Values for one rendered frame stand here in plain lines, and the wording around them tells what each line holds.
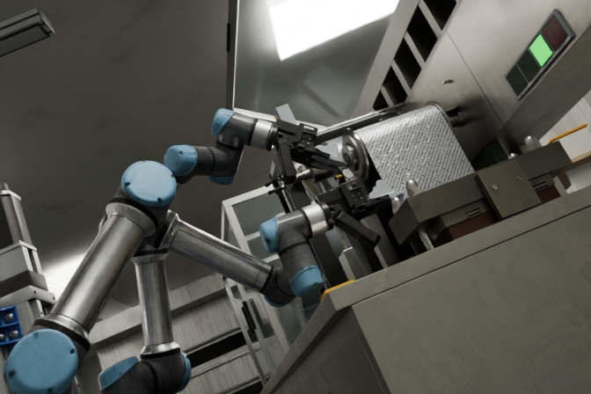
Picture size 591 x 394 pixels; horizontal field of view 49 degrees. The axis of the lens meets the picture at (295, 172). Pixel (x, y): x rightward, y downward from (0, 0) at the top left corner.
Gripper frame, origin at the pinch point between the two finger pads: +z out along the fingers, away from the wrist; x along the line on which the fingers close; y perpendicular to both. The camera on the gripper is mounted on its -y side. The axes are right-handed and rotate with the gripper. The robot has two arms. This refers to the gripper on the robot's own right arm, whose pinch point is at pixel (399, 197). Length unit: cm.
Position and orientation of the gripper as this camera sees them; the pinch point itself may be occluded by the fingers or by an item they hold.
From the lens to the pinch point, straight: 160.6
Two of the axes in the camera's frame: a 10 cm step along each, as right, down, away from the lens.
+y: -3.9, -8.6, 3.3
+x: -1.1, 4.0, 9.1
